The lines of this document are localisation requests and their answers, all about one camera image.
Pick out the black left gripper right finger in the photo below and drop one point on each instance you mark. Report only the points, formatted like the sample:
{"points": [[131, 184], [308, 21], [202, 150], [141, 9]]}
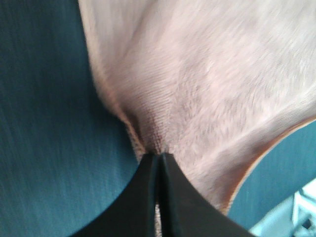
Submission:
{"points": [[184, 212]]}

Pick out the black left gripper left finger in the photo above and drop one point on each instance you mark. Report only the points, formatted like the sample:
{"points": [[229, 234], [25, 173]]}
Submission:
{"points": [[132, 214]]}

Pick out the brown microfibre towel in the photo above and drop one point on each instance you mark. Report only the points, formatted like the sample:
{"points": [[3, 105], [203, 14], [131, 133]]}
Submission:
{"points": [[216, 84]]}

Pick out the white woven storage basket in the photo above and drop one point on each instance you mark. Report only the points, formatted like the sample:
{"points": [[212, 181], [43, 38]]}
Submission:
{"points": [[294, 217]]}

